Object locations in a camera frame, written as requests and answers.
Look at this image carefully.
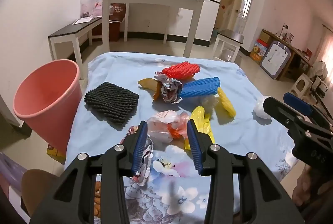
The blue foam fruit net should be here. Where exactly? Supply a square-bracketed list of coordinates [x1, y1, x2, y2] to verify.
[179, 77, 221, 100]

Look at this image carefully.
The short low black-topped bench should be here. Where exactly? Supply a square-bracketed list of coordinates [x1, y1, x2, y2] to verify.
[213, 30, 245, 63]

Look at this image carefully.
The pink printed plastic bag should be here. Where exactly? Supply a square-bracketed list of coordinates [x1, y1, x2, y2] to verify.
[79, 0, 104, 18]

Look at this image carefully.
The yellow foam fruit net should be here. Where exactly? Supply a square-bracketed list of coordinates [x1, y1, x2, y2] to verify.
[217, 87, 237, 117]

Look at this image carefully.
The red paper bag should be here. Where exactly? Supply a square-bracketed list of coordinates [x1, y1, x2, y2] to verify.
[109, 3, 127, 42]

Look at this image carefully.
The white paper sheet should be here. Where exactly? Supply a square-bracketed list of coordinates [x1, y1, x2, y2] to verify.
[72, 17, 94, 25]

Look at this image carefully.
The orange peel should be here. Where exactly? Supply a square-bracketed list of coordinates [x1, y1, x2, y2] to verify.
[137, 78, 163, 101]

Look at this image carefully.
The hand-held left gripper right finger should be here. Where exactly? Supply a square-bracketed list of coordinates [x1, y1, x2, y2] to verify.
[187, 119, 305, 224]

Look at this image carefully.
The clear plastic bag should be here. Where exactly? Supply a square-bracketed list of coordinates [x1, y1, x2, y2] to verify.
[146, 110, 191, 144]

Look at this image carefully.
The white crumpled tissue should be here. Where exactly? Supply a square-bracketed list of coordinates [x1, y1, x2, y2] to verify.
[252, 96, 272, 120]

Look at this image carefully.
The pile of peanuts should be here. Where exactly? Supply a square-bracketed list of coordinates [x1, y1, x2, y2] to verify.
[93, 181, 102, 218]

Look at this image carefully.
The clear crumpled plastic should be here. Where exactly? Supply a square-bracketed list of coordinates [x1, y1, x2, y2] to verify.
[200, 96, 219, 113]

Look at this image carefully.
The grey children's drawing board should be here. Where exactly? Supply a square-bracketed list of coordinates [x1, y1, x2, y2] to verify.
[260, 41, 291, 80]

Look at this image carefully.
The blue floral tablecloth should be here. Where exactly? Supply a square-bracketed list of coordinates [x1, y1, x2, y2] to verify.
[63, 52, 299, 219]

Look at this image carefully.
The purple plastic stool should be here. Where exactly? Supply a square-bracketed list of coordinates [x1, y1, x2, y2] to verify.
[0, 152, 26, 188]

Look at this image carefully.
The black foam fruit net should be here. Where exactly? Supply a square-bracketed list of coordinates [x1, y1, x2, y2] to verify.
[84, 82, 139, 131]

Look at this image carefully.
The long low black-topped bench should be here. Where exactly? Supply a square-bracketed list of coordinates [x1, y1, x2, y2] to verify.
[48, 16, 103, 80]

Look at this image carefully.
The red foam fruit net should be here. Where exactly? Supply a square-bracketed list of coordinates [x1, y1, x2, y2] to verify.
[162, 61, 201, 80]

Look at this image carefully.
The pink plastic bucket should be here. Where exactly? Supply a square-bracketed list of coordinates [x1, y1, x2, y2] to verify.
[13, 59, 83, 153]

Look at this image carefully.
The person's right hand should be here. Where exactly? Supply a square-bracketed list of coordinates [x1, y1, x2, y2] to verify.
[292, 165, 316, 207]

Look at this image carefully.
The small crumpled foil wrapper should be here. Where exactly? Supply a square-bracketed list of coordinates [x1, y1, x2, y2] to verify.
[127, 125, 154, 186]

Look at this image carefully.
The white plastic stool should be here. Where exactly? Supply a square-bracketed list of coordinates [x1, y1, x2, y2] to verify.
[291, 74, 313, 100]

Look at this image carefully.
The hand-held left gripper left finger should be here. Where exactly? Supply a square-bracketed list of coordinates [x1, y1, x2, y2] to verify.
[30, 121, 149, 224]

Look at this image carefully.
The brown wooden desk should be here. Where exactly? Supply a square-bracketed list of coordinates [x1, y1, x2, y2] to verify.
[261, 29, 313, 81]

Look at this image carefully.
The large crumpled foil wrapper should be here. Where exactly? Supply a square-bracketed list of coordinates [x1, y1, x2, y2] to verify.
[155, 71, 184, 104]

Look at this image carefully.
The colourful cardboard box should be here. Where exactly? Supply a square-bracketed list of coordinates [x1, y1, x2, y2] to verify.
[250, 39, 270, 64]

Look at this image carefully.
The yellow cardboard box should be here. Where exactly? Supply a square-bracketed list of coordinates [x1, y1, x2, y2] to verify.
[47, 144, 67, 165]

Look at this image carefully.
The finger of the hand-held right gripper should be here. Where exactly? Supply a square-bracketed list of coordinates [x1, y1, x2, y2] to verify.
[283, 93, 333, 132]
[263, 97, 297, 131]

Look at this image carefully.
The yellow plastic bag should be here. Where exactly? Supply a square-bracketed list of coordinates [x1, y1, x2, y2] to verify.
[184, 106, 215, 150]

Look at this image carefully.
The brown round stool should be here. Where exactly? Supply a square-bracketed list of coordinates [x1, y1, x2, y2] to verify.
[21, 169, 61, 217]

